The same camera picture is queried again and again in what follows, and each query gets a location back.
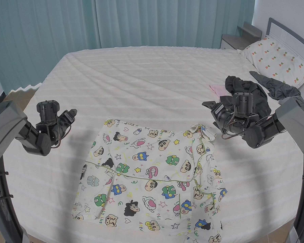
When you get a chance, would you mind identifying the black garment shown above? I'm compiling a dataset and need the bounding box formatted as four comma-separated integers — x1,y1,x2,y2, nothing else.
220,75,272,118

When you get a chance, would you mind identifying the blue-green curtain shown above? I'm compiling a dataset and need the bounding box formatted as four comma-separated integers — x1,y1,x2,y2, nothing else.
94,0,257,50
0,0,95,93

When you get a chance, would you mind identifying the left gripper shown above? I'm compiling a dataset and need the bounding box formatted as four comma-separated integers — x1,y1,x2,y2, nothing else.
55,110,74,136

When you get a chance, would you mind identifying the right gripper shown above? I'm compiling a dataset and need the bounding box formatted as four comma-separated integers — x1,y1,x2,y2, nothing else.
211,102,234,131

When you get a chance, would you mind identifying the white printed pyjama top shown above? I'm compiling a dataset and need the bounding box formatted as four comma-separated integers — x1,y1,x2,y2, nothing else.
71,119,228,243

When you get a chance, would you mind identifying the bed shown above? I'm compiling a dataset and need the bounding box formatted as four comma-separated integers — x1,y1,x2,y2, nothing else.
1,17,304,243

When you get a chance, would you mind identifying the pink garment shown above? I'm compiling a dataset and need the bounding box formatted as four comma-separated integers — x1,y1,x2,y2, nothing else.
210,85,229,97

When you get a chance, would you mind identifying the grey bedside table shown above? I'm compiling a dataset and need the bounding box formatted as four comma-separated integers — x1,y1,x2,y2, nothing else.
221,22,262,50

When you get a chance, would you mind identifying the dark grey garment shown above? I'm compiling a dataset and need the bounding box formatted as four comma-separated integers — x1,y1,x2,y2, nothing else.
249,71,301,101

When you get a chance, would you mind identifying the white printed pillow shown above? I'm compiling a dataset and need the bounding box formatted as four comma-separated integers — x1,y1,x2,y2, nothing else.
239,36,304,88

